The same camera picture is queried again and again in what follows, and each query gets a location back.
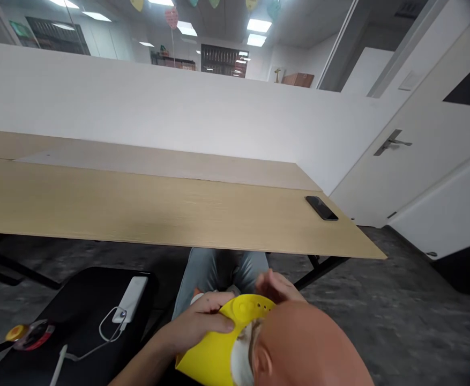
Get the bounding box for person's left hand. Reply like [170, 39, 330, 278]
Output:
[160, 292, 237, 359]

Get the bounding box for person's right hand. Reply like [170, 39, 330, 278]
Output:
[255, 268, 307, 306]

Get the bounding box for yellow silicone bib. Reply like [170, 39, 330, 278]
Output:
[175, 293, 278, 386]

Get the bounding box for person's legs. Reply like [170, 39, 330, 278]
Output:
[171, 247, 271, 322]

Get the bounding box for black table leg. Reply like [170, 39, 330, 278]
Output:
[294, 254, 353, 291]
[0, 232, 63, 291]

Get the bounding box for bald doll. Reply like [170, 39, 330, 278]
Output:
[252, 299, 375, 386]

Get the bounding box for white stained cloth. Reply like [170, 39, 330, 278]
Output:
[229, 318, 265, 386]

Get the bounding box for black smartphone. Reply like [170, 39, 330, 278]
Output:
[304, 195, 339, 222]

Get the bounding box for white power bank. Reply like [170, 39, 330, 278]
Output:
[111, 276, 150, 324]

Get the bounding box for black chair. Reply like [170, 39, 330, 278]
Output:
[0, 266, 160, 386]

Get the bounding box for brown wooden box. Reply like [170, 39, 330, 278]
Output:
[281, 72, 316, 87]

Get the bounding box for white stylus pen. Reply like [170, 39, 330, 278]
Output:
[49, 344, 68, 386]

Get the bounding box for white door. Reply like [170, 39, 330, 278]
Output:
[329, 0, 470, 231]

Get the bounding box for dark slatted shelf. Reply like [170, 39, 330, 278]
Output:
[200, 43, 250, 78]

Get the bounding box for low wooden cabinet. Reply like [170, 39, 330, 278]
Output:
[151, 51, 198, 72]

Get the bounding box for yellow and red round toy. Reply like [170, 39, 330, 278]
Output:
[4, 319, 55, 353]

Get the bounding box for pink hanging heart decoration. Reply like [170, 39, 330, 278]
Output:
[163, 6, 180, 30]

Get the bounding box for dark bookshelf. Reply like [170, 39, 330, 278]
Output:
[25, 16, 92, 56]

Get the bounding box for white cable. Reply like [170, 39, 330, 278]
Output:
[65, 307, 133, 361]

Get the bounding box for silver door handle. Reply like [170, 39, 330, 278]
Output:
[373, 129, 414, 157]

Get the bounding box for white wall plate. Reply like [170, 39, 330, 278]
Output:
[398, 70, 425, 92]

